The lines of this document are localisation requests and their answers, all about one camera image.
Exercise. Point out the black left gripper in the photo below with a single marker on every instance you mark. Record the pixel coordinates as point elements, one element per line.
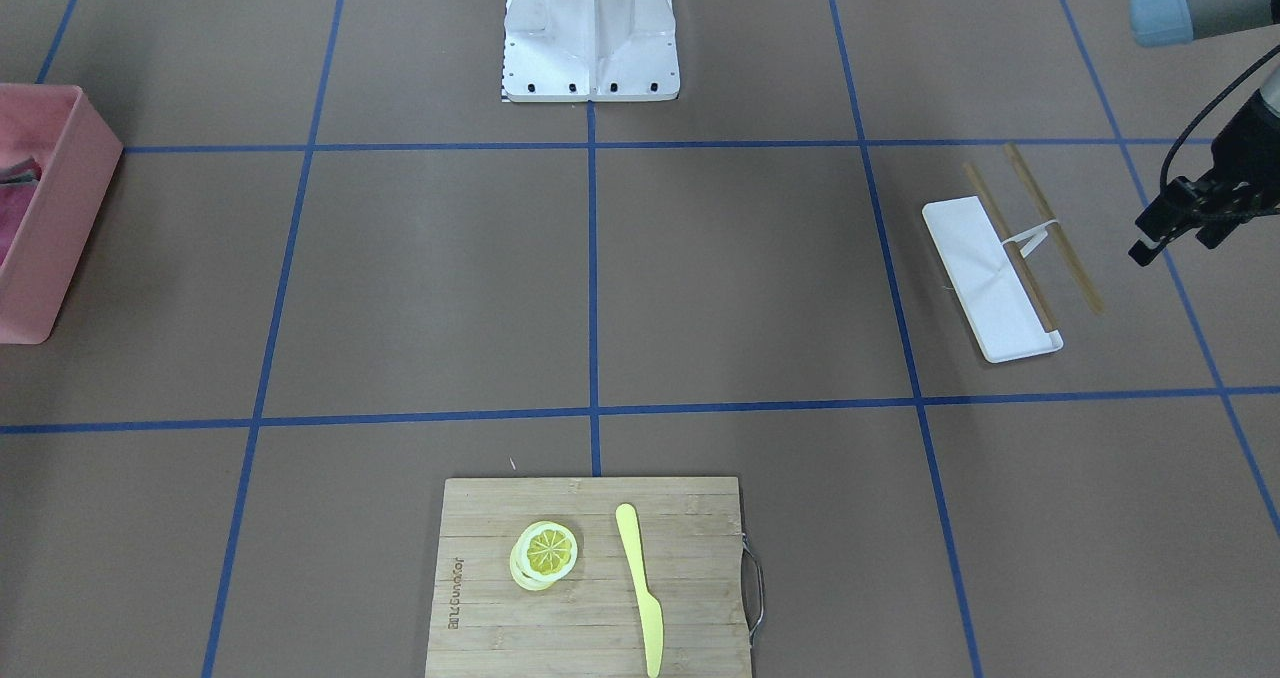
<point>1256,136</point>

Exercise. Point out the magenta microfiber cloth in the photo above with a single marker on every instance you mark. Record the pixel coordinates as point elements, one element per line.
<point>18,186</point>

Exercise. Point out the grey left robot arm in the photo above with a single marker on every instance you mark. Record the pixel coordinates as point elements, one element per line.
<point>1176,22</point>

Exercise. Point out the white rectangular tray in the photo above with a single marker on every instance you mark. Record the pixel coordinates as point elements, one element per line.
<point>995,306</point>

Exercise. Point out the wooden rack rod outer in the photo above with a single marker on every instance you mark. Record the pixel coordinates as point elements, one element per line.
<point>1075,265</point>

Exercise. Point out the bamboo cutting board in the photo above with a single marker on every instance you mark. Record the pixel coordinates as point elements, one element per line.
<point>587,624</point>

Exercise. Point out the yellow plastic knife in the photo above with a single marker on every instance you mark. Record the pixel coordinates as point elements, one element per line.
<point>648,607</point>

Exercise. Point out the yellow lemon slice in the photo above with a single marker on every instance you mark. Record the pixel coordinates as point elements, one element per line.
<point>543,555</point>

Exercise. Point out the pink plastic bin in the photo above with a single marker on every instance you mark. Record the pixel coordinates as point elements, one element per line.
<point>76,150</point>

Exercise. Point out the white rack bracket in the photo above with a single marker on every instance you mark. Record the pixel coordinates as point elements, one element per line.
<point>1028,240</point>

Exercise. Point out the metal cutting board handle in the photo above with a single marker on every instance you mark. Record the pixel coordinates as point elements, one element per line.
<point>756,608</point>

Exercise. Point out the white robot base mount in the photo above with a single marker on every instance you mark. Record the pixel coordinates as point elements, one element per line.
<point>573,51</point>

